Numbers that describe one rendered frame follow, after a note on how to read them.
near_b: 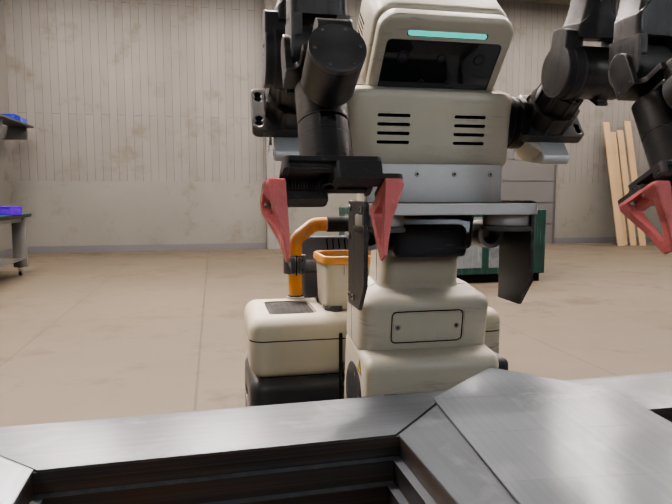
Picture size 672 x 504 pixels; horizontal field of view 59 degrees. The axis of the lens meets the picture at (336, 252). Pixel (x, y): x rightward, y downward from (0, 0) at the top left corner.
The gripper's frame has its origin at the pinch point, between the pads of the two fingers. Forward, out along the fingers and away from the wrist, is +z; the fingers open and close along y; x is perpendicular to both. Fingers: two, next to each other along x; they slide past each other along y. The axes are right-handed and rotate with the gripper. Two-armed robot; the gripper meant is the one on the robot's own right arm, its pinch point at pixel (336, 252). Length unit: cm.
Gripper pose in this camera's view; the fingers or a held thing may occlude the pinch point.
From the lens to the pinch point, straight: 59.5
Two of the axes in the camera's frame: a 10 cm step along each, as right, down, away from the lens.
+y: 9.8, -0.2, 2.0
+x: -1.8, 3.7, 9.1
